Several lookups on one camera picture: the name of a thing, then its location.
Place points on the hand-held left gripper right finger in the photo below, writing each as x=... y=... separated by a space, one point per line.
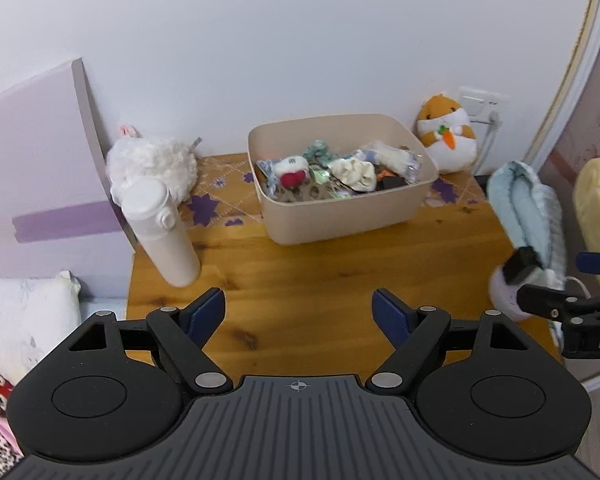
x=391 y=316

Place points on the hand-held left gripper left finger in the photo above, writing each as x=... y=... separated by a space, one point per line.
x=206 y=316

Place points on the beige storage basket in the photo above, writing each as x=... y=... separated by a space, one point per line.
x=340 y=220

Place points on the black patterned pouch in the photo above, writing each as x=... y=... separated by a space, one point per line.
x=395 y=183

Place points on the small orange packet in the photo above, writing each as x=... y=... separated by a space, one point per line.
x=385 y=175

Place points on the beige lattice stand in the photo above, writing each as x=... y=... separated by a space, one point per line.
x=310 y=194

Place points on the cream scrunchie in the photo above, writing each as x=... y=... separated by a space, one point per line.
x=352 y=172

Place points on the blue floral tissue pack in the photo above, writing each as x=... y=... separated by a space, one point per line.
x=266 y=175

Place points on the clear plastic packet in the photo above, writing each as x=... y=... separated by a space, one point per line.
x=395 y=157

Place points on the white cat plush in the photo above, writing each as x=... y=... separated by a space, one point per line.
x=290 y=167

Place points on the teal fabric plush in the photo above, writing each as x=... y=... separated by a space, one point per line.
x=317 y=152

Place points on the wooden desktop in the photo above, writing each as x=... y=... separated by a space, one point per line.
x=330 y=270

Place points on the white round power strip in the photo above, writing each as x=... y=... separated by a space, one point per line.
x=502 y=290

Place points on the black charger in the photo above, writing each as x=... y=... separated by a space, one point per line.
x=522 y=262

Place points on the white thermos bottle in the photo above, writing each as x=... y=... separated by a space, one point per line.
x=165 y=250

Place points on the light blue quilted cloth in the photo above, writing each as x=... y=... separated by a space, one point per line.
x=525 y=200

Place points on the white fluffy plush toy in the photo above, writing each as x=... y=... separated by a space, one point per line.
x=150 y=165

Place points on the hamster plush with carrot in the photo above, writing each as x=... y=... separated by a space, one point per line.
x=447 y=155

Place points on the white pillow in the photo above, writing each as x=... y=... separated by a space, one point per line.
x=25 y=320

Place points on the lilac bed headboard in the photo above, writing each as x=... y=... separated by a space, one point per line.
x=40 y=160

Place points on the white wall socket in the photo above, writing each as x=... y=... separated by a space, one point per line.
x=480 y=100

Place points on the white door frame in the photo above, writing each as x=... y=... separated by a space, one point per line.
x=575 y=60

